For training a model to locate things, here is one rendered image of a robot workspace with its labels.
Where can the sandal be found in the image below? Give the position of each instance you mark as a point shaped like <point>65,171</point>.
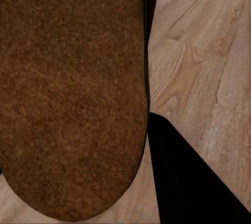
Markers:
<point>74,101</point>

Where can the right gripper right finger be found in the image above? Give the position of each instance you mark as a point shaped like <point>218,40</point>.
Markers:
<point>187,190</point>

